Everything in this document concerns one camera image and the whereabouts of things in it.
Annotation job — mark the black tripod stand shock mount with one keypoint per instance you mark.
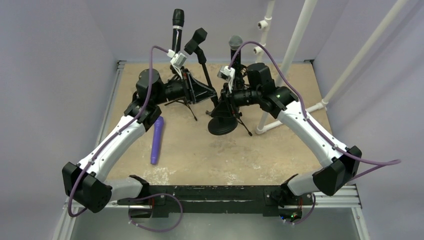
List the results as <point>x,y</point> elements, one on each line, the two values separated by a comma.
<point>240,84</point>

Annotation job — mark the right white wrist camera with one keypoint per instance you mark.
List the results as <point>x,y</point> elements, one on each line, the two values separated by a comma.
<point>228,74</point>

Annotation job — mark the black wireless microphone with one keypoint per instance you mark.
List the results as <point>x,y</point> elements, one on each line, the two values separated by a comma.
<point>178,20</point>

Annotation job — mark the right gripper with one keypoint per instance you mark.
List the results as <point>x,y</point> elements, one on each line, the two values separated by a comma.
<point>228,101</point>

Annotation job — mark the purple microphone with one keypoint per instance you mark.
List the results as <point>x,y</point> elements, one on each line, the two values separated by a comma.
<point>157,140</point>

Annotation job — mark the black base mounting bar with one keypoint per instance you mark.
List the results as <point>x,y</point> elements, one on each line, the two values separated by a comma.
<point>266,200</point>

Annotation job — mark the black microphone silver grille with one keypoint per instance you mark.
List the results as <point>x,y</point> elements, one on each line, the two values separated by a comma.
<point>234,43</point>

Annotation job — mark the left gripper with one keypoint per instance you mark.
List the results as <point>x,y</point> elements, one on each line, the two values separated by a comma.
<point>199,91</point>

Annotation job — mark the black round-base mic stand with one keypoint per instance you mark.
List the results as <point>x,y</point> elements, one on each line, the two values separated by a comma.
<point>217,126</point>

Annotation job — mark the black tripod stand left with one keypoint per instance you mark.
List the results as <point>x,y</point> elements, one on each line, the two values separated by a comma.
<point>184,104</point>

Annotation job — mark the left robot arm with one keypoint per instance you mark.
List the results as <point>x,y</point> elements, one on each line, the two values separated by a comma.
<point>85,182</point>

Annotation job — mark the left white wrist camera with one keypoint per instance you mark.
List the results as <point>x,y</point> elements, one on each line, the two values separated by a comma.
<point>177,60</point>

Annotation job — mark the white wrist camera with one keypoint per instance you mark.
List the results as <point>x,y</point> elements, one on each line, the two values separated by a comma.
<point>228,74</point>
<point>177,60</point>

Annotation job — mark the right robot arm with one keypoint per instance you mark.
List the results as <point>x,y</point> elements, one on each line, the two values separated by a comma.
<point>338,162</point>

